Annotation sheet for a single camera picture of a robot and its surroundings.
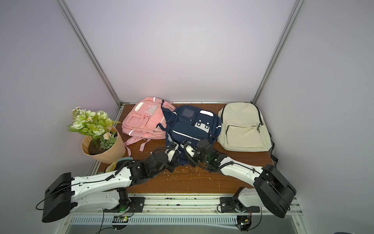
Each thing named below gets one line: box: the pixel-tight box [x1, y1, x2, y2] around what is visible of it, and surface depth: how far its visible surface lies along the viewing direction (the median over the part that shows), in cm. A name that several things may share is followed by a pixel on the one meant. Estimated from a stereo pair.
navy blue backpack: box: [155, 99, 223, 166], surface depth 102 cm
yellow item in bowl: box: [104, 162, 117, 174], surface depth 86 cm
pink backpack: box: [121, 96, 176, 157], surface depth 106 cm
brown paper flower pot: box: [80, 126, 126, 165], surface depth 79 cm
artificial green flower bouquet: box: [67, 106, 121, 150], surface depth 75 cm
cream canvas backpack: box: [217, 102, 279, 164], surface depth 102 cm
